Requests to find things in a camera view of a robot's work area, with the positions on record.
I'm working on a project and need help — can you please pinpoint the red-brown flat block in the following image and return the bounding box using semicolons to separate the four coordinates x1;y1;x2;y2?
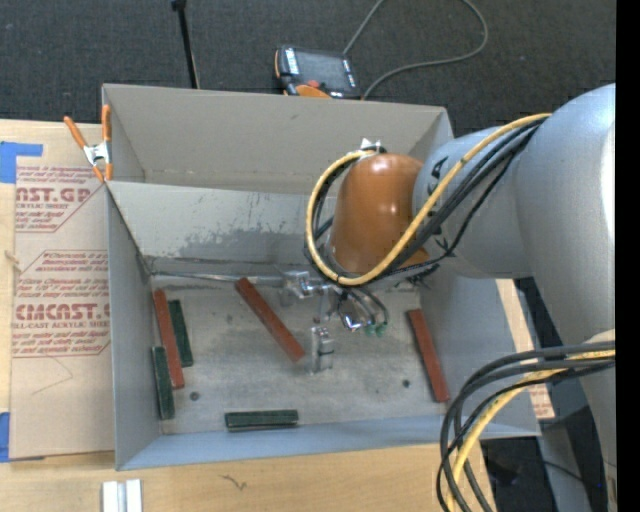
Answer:
234;276;307;364
151;288;187;391
405;308;452;404

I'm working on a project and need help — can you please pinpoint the dark green flat block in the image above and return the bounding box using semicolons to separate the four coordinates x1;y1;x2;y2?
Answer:
224;409;300;432
167;299;195;369
150;345;177;422

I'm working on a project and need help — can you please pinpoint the grey metal bin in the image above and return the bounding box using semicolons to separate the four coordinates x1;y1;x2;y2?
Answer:
101;83;542;472

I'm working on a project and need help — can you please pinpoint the brown cardboard board red print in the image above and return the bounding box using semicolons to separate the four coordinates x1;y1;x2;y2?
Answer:
0;118;117;464

